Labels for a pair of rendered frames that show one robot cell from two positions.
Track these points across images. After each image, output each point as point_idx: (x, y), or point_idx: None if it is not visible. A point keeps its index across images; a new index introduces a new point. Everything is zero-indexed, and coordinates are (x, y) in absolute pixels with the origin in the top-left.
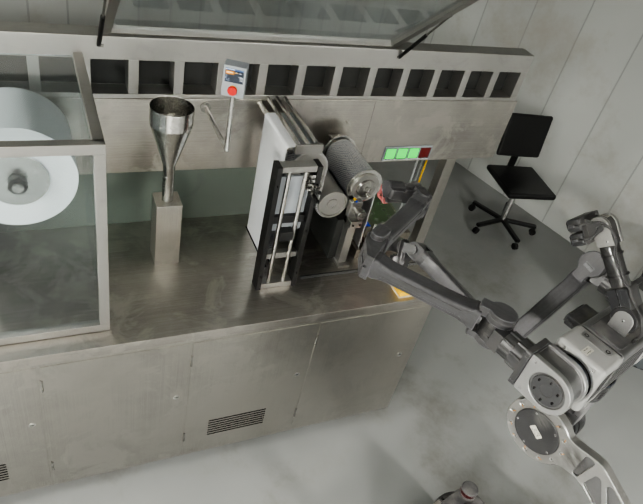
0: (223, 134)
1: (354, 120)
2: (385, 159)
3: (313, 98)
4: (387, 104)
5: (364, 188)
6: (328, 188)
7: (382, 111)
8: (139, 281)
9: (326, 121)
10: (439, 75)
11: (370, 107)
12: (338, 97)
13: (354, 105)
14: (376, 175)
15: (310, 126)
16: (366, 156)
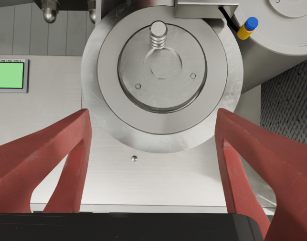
0: None
1: (117, 158)
2: (19, 61)
3: (218, 208)
4: (48, 194)
5: (174, 71)
6: (299, 62)
7: (56, 178)
8: None
9: (180, 158)
10: None
11: (87, 188)
12: (164, 210)
13: (125, 193)
14: (120, 124)
15: (214, 147)
16: (68, 70)
